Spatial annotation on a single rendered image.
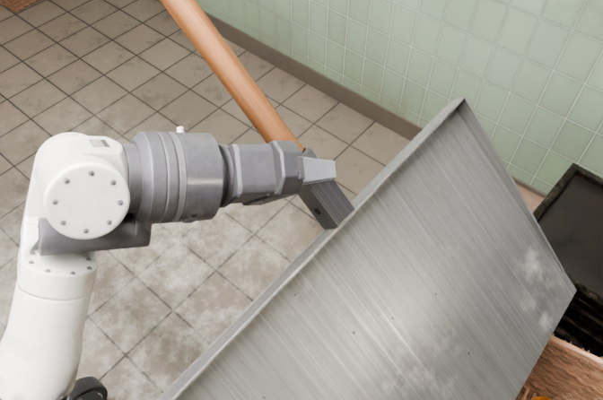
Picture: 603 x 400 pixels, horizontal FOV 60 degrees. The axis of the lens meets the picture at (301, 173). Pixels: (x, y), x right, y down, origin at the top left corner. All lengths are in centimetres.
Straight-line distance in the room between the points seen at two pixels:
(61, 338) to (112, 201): 15
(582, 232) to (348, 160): 125
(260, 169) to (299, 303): 16
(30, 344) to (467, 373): 51
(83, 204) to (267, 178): 17
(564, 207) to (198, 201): 86
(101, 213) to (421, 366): 43
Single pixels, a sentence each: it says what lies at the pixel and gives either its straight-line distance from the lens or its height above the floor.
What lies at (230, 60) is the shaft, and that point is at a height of 132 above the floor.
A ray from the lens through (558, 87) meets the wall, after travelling 189.
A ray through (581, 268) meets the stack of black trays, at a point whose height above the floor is 80.
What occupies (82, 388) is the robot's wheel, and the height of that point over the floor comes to 18.
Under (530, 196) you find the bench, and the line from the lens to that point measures 149.
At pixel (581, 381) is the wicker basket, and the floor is 73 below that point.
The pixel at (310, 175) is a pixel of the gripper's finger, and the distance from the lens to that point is 56.
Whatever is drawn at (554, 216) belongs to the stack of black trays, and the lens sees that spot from 117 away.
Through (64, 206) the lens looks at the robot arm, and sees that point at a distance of 45.
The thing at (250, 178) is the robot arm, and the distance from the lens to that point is 51.
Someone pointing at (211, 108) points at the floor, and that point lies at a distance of 247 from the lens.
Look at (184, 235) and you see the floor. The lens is 204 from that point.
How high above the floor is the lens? 167
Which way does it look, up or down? 50 degrees down
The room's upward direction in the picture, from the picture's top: straight up
